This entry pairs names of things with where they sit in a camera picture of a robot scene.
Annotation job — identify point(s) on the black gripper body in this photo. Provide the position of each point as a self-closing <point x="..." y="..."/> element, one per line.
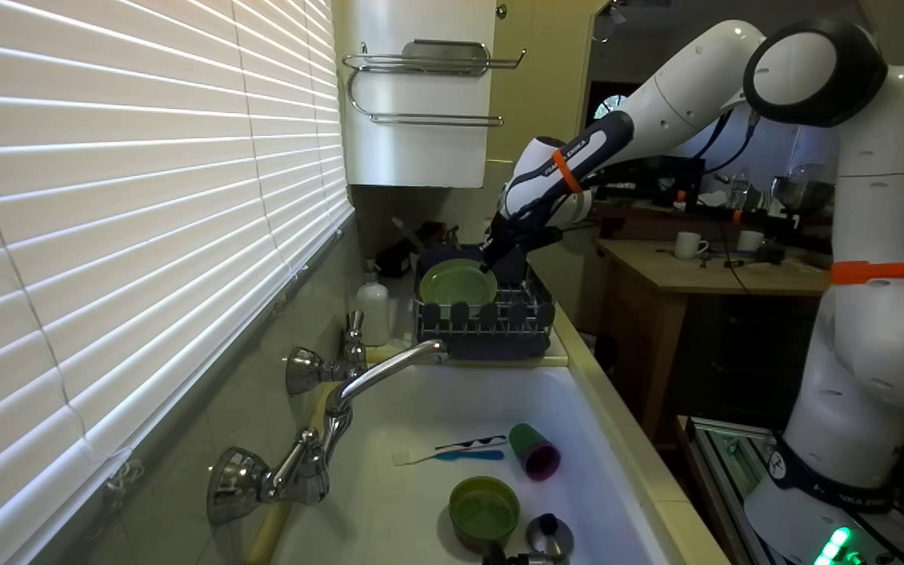
<point x="526" y="237"/>

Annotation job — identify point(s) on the yellow green plastic plate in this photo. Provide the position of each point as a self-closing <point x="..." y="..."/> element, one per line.
<point x="455" y="285"/>

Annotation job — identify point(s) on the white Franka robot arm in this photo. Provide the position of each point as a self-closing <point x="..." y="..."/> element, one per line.
<point x="891" y="316"/>

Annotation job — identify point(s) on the white sink basin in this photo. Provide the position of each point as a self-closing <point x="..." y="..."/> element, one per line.
<point x="422" y="503"/>

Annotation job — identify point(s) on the metal dish drying rack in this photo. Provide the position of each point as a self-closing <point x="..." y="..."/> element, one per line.
<point x="483" y="328"/>

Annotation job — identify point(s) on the black utensil holder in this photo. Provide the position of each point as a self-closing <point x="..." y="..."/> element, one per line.
<point x="402" y="256"/>

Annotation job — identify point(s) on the white soap pump dispenser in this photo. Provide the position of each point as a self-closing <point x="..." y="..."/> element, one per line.
<point x="374" y="313"/>

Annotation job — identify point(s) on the wooden table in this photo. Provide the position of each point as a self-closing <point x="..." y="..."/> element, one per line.
<point x="674" y="274"/>

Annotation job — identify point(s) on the white mug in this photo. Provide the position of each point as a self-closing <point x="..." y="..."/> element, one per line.
<point x="751" y="240"/>
<point x="689" y="243"/>

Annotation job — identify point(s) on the green and purple cup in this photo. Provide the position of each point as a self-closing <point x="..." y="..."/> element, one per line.
<point x="536" y="450"/>

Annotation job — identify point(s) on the small green bowl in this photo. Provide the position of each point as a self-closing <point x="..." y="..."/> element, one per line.
<point x="483" y="513"/>

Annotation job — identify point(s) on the white window blind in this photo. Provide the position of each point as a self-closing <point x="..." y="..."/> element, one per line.
<point x="108" y="262"/>

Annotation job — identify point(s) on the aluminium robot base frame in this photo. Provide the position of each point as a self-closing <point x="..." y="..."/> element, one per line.
<point x="722" y="450"/>

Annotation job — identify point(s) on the chrome wall faucet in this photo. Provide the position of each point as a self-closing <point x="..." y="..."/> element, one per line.
<point x="300" y="472"/>

